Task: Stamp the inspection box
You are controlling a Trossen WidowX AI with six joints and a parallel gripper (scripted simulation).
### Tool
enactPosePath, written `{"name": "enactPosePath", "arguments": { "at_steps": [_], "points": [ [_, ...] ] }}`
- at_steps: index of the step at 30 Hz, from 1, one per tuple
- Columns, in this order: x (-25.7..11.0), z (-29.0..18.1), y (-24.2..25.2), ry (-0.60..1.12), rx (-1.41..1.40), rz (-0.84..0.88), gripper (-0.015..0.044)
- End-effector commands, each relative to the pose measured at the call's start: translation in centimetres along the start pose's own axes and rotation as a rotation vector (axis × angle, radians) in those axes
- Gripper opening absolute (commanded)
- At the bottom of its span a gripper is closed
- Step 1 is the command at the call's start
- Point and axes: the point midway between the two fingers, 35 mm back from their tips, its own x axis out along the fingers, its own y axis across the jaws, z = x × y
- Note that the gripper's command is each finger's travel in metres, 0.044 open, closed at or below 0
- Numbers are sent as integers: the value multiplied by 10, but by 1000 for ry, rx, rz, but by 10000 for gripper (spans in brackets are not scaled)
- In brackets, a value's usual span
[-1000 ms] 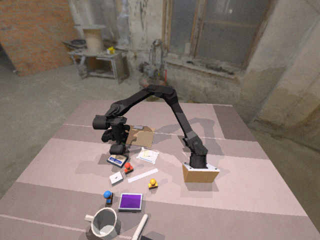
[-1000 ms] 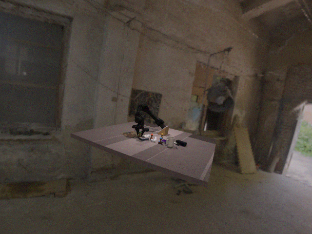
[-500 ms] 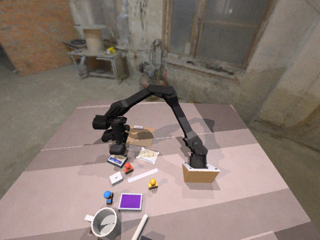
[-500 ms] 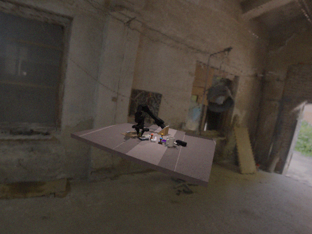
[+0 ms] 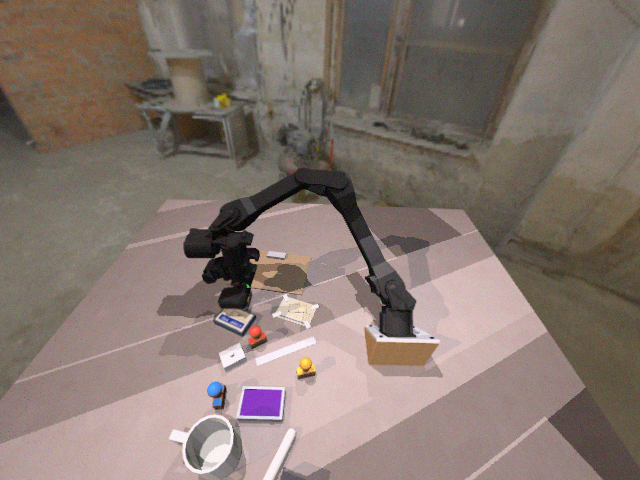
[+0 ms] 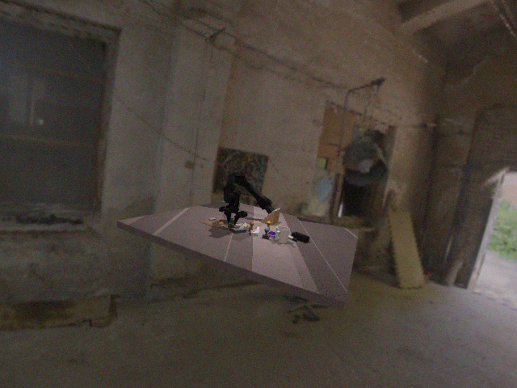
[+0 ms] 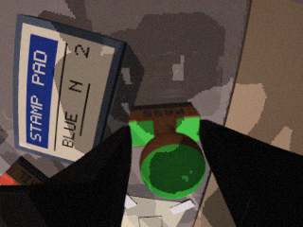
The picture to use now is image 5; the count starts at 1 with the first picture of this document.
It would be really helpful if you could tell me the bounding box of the cream paper card taped down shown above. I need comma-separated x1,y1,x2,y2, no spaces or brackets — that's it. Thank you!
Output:
272,294,319,329

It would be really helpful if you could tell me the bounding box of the tan clipboard with silver clip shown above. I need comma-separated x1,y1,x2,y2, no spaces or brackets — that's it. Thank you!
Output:
250,250,311,295

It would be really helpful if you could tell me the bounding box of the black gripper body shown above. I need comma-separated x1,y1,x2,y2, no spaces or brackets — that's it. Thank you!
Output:
218,248,260,310

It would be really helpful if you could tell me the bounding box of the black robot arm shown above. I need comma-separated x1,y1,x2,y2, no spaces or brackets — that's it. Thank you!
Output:
183,168,416,338

